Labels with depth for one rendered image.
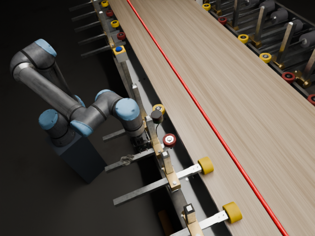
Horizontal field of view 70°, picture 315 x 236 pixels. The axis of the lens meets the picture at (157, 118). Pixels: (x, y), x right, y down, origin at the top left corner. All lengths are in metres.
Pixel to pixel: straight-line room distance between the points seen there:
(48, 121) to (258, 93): 1.45
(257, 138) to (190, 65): 0.75
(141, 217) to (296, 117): 1.43
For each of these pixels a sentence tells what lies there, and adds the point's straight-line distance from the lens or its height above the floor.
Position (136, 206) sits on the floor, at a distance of 2.18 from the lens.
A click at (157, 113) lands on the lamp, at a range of 1.19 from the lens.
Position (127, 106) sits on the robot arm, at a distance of 0.91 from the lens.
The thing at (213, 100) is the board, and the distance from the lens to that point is 1.52.
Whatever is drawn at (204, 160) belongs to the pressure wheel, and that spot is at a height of 0.98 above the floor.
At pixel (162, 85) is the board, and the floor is 0.90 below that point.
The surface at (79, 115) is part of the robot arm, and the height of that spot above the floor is 1.36.
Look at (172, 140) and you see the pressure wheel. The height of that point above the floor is 0.90.
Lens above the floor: 2.04
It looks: 52 degrees down
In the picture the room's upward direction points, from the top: 13 degrees counter-clockwise
